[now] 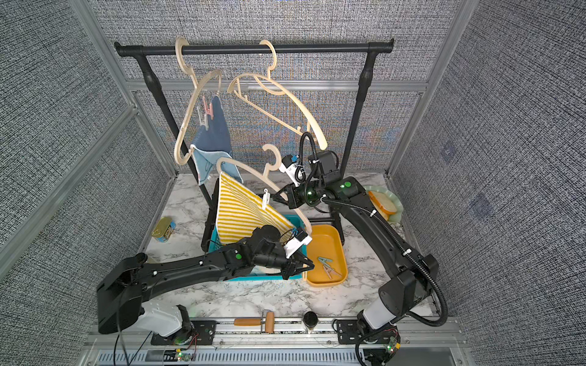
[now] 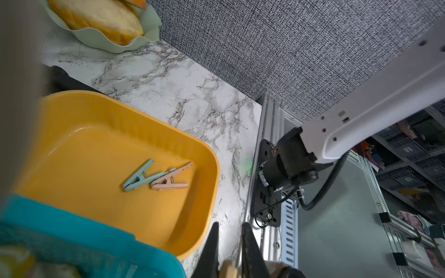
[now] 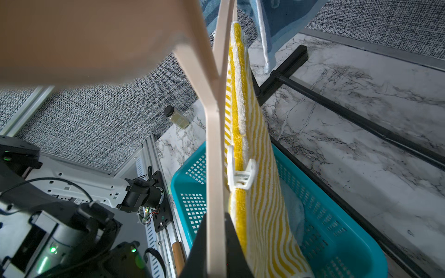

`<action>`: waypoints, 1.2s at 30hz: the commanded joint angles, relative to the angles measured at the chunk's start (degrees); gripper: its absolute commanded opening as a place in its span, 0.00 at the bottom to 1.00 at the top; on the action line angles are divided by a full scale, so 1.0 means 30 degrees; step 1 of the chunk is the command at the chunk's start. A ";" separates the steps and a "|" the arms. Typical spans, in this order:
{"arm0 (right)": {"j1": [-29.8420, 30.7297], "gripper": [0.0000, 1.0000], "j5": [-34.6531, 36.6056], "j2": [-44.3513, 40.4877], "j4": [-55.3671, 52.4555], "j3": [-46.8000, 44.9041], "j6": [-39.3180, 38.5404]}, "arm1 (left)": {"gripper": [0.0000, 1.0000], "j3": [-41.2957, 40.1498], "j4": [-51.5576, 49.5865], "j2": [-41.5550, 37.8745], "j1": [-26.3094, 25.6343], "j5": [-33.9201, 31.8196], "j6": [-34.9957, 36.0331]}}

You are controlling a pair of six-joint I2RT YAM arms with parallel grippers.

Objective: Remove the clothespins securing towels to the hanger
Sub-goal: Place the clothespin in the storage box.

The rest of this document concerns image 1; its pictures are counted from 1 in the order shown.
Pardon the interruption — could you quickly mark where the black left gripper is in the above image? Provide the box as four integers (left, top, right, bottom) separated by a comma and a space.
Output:
254, 249, 317, 282

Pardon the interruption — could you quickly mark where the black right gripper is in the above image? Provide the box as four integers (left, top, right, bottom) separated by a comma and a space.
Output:
274, 181, 331, 211

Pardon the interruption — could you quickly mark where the mint green clothespin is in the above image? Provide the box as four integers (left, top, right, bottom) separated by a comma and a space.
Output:
318, 257, 333, 265

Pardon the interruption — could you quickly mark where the white clothespin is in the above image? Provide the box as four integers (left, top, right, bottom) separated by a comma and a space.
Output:
196, 106, 208, 131
262, 188, 271, 210

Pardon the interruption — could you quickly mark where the pink clothespin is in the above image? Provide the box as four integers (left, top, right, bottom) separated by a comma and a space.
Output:
322, 265, 342, 280

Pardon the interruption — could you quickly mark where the beige hanger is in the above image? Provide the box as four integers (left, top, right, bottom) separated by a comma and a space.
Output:
215, 143, 314, 236
227, 40, 328, 150
173, 37, 222, 166

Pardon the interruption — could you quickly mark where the yellow striped towel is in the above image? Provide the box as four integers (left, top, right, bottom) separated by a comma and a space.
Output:
216, 172, 295, 245

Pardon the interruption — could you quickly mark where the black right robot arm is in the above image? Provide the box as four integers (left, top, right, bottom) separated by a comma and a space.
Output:
278, 151, 448, 329

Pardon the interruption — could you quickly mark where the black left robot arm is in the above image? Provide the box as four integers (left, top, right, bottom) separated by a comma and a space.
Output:
96, 225, 314, 343

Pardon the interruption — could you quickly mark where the teal plastic basket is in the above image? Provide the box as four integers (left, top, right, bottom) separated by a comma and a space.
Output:
208, 214, 305, 282

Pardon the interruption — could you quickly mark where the yellow plastic tray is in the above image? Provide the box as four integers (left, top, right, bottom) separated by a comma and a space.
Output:
303, 224, 348, 288

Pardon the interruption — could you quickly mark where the small black lidded jar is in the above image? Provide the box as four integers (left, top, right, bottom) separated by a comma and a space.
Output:
302, 311, 319, 333

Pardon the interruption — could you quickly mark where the dark blue hello towel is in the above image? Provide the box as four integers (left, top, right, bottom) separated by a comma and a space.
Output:
191, 96, 233, 185

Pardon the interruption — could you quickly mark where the orange crust bread slice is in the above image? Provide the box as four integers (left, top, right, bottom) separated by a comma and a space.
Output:
367, 191, 398, 217

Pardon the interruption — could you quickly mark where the pale green wavy plate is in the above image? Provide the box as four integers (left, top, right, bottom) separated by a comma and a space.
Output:
365, 185, 404, 223

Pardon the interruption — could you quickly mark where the white clothespin on blue towel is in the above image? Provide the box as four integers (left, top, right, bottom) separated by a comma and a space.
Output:
196, 106, 208, 131

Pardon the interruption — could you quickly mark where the salmon clothespin on blue towel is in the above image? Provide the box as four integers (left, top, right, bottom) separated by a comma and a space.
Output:
202, 96, 214, 120

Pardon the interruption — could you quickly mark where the green tin can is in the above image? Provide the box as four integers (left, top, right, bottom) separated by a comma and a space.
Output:
151, 217, 175, 242

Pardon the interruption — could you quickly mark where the black clothes rack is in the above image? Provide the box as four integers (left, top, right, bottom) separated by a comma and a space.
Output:
114, 39, 395, 253

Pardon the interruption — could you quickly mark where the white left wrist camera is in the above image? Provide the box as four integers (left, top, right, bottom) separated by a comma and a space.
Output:
284, 230, 312, 259

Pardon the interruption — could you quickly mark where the wooden handle roller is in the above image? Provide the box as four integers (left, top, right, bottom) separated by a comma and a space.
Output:
233, 310, 276, 334

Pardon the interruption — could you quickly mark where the white right arm base mount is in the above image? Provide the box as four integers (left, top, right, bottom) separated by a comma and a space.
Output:
356, 296, 401, 336

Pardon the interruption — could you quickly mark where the black corrugated cable conduit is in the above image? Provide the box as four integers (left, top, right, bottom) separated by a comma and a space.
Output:
298, 132, 449, 328

